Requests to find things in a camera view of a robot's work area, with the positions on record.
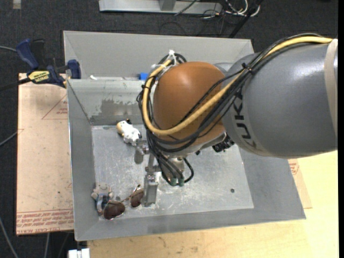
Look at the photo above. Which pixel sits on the white and black toy cow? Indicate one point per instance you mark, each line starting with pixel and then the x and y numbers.
pixel 130 133

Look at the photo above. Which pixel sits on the brown cardboard board, red print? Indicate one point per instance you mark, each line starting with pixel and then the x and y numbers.
pixel 43 157

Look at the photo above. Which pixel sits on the brown lens sunglasses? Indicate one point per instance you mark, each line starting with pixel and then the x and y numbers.
pixel 114 210

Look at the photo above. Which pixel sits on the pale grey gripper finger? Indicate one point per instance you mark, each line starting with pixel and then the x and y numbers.
pixel 139 154
pixel 150 195

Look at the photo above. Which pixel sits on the small blue block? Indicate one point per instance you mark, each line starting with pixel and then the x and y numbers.
pixel 143 76

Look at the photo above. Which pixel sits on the grey metal bin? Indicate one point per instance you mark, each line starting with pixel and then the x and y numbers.
pixel 209 195

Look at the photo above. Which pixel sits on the grey toy animal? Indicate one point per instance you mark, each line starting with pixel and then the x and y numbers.
pixel 102 192

